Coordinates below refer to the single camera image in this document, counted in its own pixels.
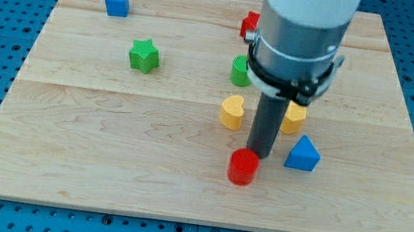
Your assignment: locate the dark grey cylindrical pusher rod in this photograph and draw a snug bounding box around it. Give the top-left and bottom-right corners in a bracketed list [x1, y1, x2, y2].
[246, 94, 290, 159]

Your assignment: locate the yellow heart block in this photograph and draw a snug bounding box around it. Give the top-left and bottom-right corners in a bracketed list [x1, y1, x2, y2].
[219, 95, 245, 131]

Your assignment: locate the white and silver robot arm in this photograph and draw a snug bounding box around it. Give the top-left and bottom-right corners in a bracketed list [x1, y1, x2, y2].
[244, 0, 362, 159]

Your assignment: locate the yellow hexagon block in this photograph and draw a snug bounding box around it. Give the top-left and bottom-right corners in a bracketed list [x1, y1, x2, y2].
[280, 102, 308, 135]

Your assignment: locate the green cylinder block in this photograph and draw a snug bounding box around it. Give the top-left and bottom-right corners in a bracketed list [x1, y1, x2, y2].
[230, 55, 251, 87]

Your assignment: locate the blue triangle block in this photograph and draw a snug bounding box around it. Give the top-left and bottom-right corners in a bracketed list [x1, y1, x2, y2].
[284, 135, 321, 172]

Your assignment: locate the red cylinder block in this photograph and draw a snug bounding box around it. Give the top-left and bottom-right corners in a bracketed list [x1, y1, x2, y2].
[226, 148, 260, 186]

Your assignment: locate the red star block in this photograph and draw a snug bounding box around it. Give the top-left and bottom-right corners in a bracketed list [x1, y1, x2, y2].
[239, 11, 261, 37]

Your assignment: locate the green star block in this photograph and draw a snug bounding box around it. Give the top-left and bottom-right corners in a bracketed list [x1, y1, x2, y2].
[129, 39, 160, 74]

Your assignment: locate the light wooden board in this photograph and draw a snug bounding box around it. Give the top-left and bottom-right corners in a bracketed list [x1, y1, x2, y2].
[0, 0, 414, 232]

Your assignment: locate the blue cube block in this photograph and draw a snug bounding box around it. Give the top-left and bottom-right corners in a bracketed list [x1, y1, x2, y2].
[104, 0, 130, 17]

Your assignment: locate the black clamp ring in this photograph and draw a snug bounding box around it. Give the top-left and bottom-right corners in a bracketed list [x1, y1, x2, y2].
[241, 37, 347, 112]

